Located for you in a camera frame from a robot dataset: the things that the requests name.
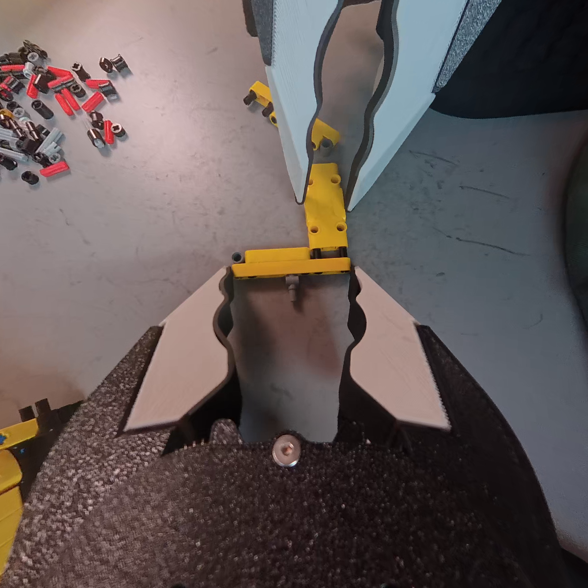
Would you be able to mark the pile of small lego parts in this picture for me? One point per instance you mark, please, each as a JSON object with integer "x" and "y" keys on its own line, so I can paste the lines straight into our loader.
{"x": 64, "y": 99}

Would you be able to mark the yellow lego beam assembly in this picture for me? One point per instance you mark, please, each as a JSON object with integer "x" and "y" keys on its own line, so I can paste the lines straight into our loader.
{"x": 275, "y": 268}
{"x": 326, "y": 133}

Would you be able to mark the yellow lego panel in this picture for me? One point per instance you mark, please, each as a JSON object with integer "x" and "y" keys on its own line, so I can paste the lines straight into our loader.
{"x": 326, "y": 216}

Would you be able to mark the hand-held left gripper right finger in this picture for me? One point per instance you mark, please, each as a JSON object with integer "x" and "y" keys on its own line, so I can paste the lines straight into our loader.
{"x": 395, "y": 367}

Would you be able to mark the yellow black lego truck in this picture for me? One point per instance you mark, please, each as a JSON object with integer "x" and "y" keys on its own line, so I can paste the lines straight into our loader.
{"x": 9, "y": 505}

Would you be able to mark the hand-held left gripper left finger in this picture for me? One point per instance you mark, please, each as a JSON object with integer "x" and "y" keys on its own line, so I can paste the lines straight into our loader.
{"x": 183, "y": 367}

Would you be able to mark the black padded wrist rest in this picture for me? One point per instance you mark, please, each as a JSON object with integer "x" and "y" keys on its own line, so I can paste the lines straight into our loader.
{"x": 528, "y": 55}

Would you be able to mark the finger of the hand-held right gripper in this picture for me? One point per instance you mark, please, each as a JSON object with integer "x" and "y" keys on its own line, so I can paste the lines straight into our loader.
{"x": 413, "y": 59}
{"x": 294, "y": 69}

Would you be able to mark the person's green hoodie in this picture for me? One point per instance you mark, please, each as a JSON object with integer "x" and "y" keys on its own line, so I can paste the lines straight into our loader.
{"x": 579, "y": 229}

